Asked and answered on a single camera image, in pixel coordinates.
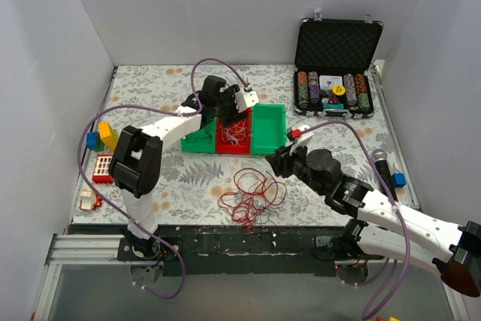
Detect thin white wire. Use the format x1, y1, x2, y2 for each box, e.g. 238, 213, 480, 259
222, 119, 250, 147

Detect red white toy brick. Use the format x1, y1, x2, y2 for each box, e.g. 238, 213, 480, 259
92, 153, 114, 184

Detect green plastic bin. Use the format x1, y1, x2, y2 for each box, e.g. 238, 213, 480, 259
181, 118, 217, 153
250, 104, 286, 155

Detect small blue cube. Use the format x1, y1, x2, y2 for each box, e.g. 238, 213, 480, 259
392, 172, 407, 188

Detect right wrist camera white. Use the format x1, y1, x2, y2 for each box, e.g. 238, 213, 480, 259
287, 124, 313, 156

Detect stacked colourful toy bricks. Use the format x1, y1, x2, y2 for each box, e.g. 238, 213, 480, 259
86, 121, 119, 153

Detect black poker chip case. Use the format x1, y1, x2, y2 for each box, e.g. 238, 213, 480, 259
293, 18, 383, 119

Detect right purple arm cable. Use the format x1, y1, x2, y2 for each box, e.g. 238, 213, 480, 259
300, 120, 411, 321

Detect red wires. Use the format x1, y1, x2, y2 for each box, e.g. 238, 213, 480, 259
218, 167, 288, 232

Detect white card deck box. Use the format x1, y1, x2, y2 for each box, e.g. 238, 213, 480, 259
319, 75, 343, 92

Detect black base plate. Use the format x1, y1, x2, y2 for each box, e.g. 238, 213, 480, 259
67, 223, 386, 277

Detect thin black wire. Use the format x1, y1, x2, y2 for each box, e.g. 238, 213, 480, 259
183, 106, 222, 149

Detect black microphone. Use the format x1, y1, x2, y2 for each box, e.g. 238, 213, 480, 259
371, 149, 398, 201

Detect right green plastic bin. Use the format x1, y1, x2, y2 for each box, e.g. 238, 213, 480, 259
250, 104, 286, 155

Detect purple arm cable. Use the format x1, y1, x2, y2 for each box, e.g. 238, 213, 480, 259
300, 120, 411, 321
76, 57, 253, 299

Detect red plastic bin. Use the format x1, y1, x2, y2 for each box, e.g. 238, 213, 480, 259
216, 113, 252, 155

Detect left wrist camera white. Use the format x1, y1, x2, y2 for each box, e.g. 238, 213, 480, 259
234, 89, 259, 113

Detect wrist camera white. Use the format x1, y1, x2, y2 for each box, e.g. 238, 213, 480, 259
234, 89, 259, 113
287, 124, 313, 156

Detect yellow round disc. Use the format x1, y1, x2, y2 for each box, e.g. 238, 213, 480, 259
332, 84, 346, 96

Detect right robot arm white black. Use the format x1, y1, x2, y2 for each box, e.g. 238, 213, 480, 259
265, 147, 480, 298

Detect small white red toy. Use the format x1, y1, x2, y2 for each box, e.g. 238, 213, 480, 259
79, 190, 102, 211

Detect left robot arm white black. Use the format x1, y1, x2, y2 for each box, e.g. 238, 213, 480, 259
109, 75, 259, 261

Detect left green plastic bin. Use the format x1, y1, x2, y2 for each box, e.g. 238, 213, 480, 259
181, 118, 217, 153

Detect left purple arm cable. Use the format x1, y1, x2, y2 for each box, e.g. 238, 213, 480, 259
76, 57, 253, 299

